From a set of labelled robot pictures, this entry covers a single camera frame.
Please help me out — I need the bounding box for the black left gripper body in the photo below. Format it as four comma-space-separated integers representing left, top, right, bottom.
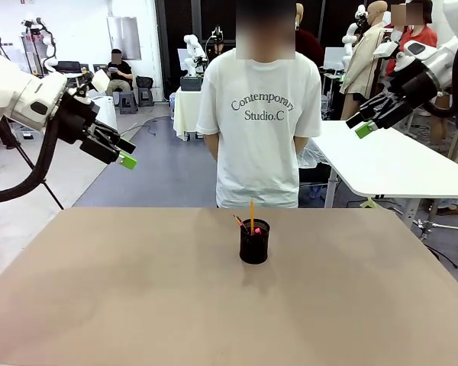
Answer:
52, 90, 101, 145

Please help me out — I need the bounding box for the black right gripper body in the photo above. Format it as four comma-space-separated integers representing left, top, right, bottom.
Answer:
389, 69, 440, 112

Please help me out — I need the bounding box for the red pencil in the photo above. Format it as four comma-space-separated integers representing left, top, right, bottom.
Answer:
232, 214, 250, 233

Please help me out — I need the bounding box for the person's left forearm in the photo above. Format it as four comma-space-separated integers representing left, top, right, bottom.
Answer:
295, 133, 310, 161

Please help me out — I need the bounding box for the person's right forearm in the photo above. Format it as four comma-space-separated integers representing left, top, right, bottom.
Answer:
205, 133, 219, 161

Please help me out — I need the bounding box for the black mesh pen holder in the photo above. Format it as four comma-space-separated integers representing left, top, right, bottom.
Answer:
238, 217, 271, 265

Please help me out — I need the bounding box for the white air purifier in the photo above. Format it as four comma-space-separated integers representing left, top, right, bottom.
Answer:
90, 95, 118, 133

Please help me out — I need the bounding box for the grey plastic stool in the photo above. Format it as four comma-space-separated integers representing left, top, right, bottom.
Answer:
118, 91, 139, 114
137, 86, 155, 107

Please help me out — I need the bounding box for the mannequin with beige coat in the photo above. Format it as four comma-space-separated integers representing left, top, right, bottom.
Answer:
339, 0, 386, 120

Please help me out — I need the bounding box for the white side table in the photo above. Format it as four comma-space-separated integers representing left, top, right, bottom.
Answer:
308, 121, 458, 209

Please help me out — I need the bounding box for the person in red shirt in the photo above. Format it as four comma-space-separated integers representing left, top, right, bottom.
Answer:
384, 0, 450, 146

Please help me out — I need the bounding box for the seated person black shirt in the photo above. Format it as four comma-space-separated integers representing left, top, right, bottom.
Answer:
106, 48, 134, 95

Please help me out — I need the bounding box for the white board panel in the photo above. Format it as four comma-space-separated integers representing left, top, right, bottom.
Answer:
323, 46, 347, 69

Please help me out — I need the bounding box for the black tripod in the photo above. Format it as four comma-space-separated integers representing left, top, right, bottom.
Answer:
0, 117, 65, 210

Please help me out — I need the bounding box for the table with white cloth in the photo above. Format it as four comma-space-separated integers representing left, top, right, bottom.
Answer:
173, 87, 205, 142

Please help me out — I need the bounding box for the clear plastic bag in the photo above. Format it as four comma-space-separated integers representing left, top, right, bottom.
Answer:
298, 146, 318, 169

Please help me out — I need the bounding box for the person in dark red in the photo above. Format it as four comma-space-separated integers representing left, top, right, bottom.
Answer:
295, 2, 324, 68

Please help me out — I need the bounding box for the black equipment box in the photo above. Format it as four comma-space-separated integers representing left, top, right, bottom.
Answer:
180, 75, 204, 92

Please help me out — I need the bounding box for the metal light stand base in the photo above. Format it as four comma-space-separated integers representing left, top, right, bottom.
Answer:
411, 197, 458, 241

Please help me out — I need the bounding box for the person in white t-shirt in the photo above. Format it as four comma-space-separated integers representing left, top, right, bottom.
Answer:
195, 0, 323, 210

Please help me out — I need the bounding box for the person behind clothed table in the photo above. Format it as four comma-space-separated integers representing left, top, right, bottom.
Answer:
208, 40, 226, 62

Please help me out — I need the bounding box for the thin black floor cable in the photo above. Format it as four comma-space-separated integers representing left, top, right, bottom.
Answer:
120, 114, 176, 138

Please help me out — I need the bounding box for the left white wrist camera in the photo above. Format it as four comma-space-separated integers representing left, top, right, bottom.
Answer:
91, 68, 111, 92

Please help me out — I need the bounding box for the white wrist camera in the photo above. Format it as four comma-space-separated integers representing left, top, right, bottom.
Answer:
91, 68, 111, 92
373, 40, 401, 61

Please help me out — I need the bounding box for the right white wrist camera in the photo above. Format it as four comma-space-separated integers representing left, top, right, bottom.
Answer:
373, 40, 401, 61

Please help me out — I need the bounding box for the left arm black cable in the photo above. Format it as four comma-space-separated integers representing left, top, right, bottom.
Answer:
0, 108, 68, 204

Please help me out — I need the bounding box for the metal wall panel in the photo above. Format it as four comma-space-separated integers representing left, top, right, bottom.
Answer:
106, 15, 142, 61

